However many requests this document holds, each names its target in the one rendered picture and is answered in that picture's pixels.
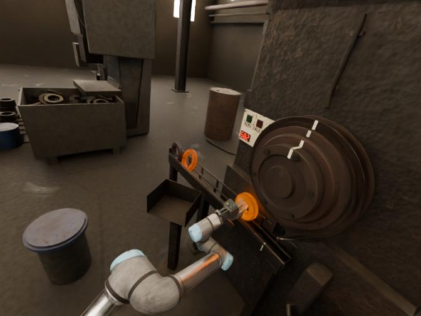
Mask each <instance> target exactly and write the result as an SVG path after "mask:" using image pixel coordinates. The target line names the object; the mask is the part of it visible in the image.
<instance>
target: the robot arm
mask: <svg viewBox="0 0 421 316"><path fill-rule="evenodd" d="M247 207H248V205H247V203H246V202H244V201H243V200H242V198H239V199H238V201H237V203H235V202H234V201H233V200H232V199H229V200H227V201H226V202H224V203H223V208H222V209H220V210H219V211H218V209H217V210H216V212H215V213H214V214H211V215H210V216H208V217H206V218H204V219H203V220H201V221H199V222H198V223H196V224H194V225H193V226H191V227H190V228H189V234H190V237H191V238H192V240H193V241H194V242H195V243H196V245H197V247H198V249H199V250H201V251H204V252H205V253H206V254H207V255H206V256H205V257H203V258H201V259H200V260H198V261H196V262H195V263H193V264H191V265H190V266H188V267H187V268H184V269H183V270H181V271H180V272H178V273H176V274H175V275H167V276H165V277H163V276H161V275H160V274H159V273H158V271H157V270H156V269H155V268H154V267H153V265H152V264H151V262H149V260H148V259H147V257H146V256H145V255H144V254H143V253H142V252H141V251H140V250H130V251H126V252H124V253H123V254H121V255H120V256H119V257H117V258H116V259H115V260H114V261H113V263H112V264H111V267H110V272H111V273H112V274H111V275H110V276H109V277H108V278H107V280H106V281H105V288H104V289H103V291H102V292H101V293H100V294H99V296H97V297H96V299H95V300H94V301H93V302H92V303H91V305H90V306H89V307H88V308H87V309H86V310H85V311H84V312H83V314H82V315H81V316H114V315H115V314H116V313H117V312H118V310H119V309H120V307H121V306H122V305H128V304H129V303H131V305H132V307H133V308H134V309H135V310H138V311H139V312H142V313H160V312H164V311H166V310H169V309H171V308H173V307H174V306H176V305H177V304H178V303H179V302H180V301H181V299H182V296H183V295H185V294H186V293H187V292H189V291H190V290H191V289H193V288H194V287H195V286H196V285H198V284H199V283H200V282H202V281H203V280H205V279H206V278H207V277H208V276H210V275H211V274H213V273H214V272H215V271H216V270H218V269H219V268H221V269H223V270H227V269H228V268H229V267H230V266H231V264H232V262H233V256H232V255H231V254H230V253H229V252H228V251H226V250H225V249H224V248H223V247H222V246H221V245H220V244H219V243H217V242H216V241H215V240H214V239H213V238H211V237H210V236H209V234H210V233H211V232H213V231H215V230H216V229H218V228H220V227H221V226H222V225H223V224H224V223H225V224H226V225H227V226H229V227H230V228H233V227H234V224H233V222H232V221H231V220H234V219H238V218H240V217H242V216H243V215H244V213H245V212H246V209H247Z"/></svg>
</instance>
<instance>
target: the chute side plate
mask: <svg viewBox="0 0 421 316"><path fill-rule="evenodd" d="M170 161H171V163H173V167H174V168H175V169H176V170H177V171H178V172H179V173H180V174H181V175H182V176H183V177H184V178H185V180H186V181H187V182H188V183H189V184H190V185H191V186H192V187H193V188H194V189H196V190H198V191H201V192H202V194H203V195H204V196H205V200H206V201H207V202H208V203H209V204H210V205H211V206H212V207H213V208H214V209H215V210H217V209H218V211H219V210H220V209H222V208H223V204H222V203H221V202H220V201H218V200H217V199H216V198H215V197H214V196H213V195H212V194H211V193H210V192H209V191H208V190H207V189H206V188H205V187H204V186H203V185H202V184H201V183H200V182H199V181H198V180H197V179H195V178H194V177H193V176H192V175H191V174H190V173H189V172H188V171H187V170H186V169H184V168H183V167H182V166H181V165H180V164H179V163H178V162H177V161H176V160H175V159H174V158H173V157H172V156H171V155H170V154H169V163H170ZM231 221H232V222H233V224H234V227H233V229H234V230H235V231H236V232H237V233H238V234H239V235H240V236H241V237H242V238H243V239H244V240H245V241H246V242H247V243H248V244H249V246H250V247H251V248H252V249H253V250H254V251H255V252H256V253H257V255H258V256H259V257H260V258H261V259H262V261H263V262H265V260H266V259H267V261H268V262H270V264H272V266H273V267H274V268H275V270H274V272H273V273H274V274H275V275H277V273H278V271H279V269H280V267H281V265H282V264H281V263H280V262H279V261H278V260H277V258H276V257H275V256H274V255H273V254H272V253H271V252H270V251H269V250H268V249H267V248H266V247H265V246H264V245H263V244H262V243H261V241H260V240H259V239H258V238H257V237H256V236H255V235H254V234H253V233H252V232H251V231H250V230H249V229H248V228H247V227H246V226H245V225H244V224H243V223H241V222H240V221H239V220H238V219H234V220H231ZM262 245H263V248H262V250H260V249H261V247H262Z"/></svg>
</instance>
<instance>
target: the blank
mask: <svg viewBox="0 0 421 316"><path fill-rule="evenodd" d="M239 198H242V200H243V201H244V202H246V203H247V205H248V208H249V210H248V211H247V210H246V212H245V213H244V215H243V216H242V217H241V218H242V219H244V220H246V221H250V220H252V219H255V218H256V217H257V215H258V205H257V202H256V200H255V198H254V197H253V196H252V195H251V194H249V193H248V192H243V193H240V194H238V195H237V197H236V200H235V203H237V201H238V199H239Z"/></svg>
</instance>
